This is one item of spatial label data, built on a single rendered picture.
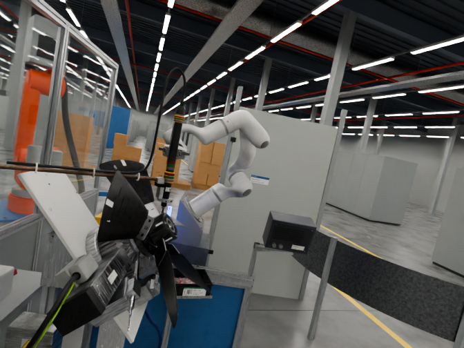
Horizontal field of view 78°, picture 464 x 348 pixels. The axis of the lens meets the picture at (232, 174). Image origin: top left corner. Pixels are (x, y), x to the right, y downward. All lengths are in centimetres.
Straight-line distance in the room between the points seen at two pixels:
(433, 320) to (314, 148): 178
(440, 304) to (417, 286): 17
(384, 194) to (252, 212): 816
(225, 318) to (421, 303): 146
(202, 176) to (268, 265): 636
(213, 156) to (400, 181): 645
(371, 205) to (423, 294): 822
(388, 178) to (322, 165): 773
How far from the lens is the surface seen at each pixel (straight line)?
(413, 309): 267
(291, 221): 165
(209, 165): 938
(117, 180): 96
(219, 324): 192
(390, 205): 1124
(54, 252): 124
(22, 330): 131
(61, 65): 185
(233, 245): 324
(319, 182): 329
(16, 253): 185
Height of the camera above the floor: 158
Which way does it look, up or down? 6 degrees down
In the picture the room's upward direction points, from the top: 11 degrees clockwise
